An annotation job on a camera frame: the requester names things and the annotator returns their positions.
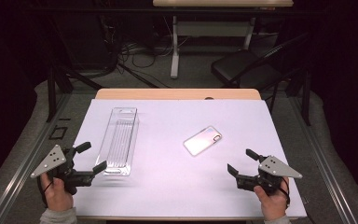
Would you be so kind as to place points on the black metal stand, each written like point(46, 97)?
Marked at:
point(51, 99)

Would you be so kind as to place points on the metal floor rail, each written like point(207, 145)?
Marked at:
point(15, 186)
point(334, 186)

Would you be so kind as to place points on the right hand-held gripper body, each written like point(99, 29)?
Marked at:
point(275, 166)

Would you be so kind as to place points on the black metal post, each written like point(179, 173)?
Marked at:
point(306, 99)

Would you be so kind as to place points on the person's left hand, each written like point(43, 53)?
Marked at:
point(57, 196)

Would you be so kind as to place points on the dark equipment cabinet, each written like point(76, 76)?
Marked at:
point(84, 43)

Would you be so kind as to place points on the white table sheet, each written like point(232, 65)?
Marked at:
point(174, 186)

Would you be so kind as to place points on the person's right hand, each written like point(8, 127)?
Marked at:
point(275, 205)

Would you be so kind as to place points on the wooden table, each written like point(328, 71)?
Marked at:
point(167, 94)

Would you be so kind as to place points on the black folding chair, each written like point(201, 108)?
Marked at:
point(239, 65)

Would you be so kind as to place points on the iridescent clear phone case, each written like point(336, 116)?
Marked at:
point(202, 141)

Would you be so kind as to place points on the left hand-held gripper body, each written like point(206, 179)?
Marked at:
point(50, 160)

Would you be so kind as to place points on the white-legged background desk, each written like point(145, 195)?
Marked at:
point(213, 28)

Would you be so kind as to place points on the black metal floor bar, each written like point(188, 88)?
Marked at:
point(143, 76)

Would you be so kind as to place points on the clear plastic packaging box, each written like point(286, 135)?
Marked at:
point(119, 143)

